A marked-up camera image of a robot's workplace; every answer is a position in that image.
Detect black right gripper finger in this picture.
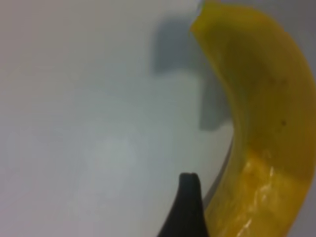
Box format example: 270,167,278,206
157,172,210,237

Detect yellow banana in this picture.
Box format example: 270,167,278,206
189,0,316,237

